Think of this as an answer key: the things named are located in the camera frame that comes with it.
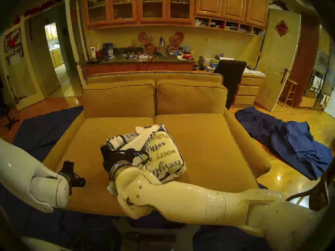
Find white glass french door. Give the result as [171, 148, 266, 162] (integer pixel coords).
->
[0, 18, 45, 111]

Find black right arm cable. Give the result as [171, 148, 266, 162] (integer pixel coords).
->
[118, 148, 150, 166]

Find wooden stool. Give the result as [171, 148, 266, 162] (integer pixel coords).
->
[278, 79, 298, 107]

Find black floor stand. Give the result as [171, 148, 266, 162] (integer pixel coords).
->
[0, 91, 20, 130]

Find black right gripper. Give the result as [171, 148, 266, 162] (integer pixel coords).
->
[100, 145, 137, 174]

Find wooden wall cabinets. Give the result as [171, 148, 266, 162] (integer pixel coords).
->
[83, 0, 269, 28]

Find black power strip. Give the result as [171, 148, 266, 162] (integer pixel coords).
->
[126, 233, 177, 242]

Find cartoon pig wall decoration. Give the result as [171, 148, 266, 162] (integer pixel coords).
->
[137, 31, 155, 53]
[167, 31, 185, 52]

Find white panel door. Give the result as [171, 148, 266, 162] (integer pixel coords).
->
[255, 9, 301, 112]

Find granite top counter cabinet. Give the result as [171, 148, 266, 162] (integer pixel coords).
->
[82, 54, 196, 76]

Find wooden cubby shelf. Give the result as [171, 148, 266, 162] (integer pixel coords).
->
[194, 16, 266, 37]

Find steel wall oven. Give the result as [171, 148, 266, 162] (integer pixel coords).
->
[310, 49, 330, 98]

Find mustard sofa seat cushion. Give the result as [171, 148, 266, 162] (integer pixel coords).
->
[154, 113, 260, 198]
[48, 117, 155, 217]

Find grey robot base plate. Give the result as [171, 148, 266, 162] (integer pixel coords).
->
[113, 216, 202, 251]

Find red garland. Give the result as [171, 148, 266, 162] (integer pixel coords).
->
[24, 0, 65, 17]

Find printed scripture fleece blanket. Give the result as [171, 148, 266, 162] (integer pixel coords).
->
[103, 124, 187, 196]

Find large navy floor cloth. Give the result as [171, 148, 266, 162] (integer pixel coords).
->
[0, 105, 270, 251]

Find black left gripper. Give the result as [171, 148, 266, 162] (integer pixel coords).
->
[58, 161, 79, 196]

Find dark office chair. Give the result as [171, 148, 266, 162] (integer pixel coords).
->
[213, 60, 247, 110]

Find red diamond door ornament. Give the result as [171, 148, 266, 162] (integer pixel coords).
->
[275, 20, 290, 37]

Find mustard fabric loveseat sofa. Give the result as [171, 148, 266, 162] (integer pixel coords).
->
[42, 71, 271, 217]

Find crumpled navy cloth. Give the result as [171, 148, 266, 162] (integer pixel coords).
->
[236, 106, 333, 181]

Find mustard sofa back cushion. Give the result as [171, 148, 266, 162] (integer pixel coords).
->
[156, 79, 228, 116]
[82, 80, 156, 119]

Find wooden desk with drawers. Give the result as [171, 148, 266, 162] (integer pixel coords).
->
[230, 70, 266, 108]

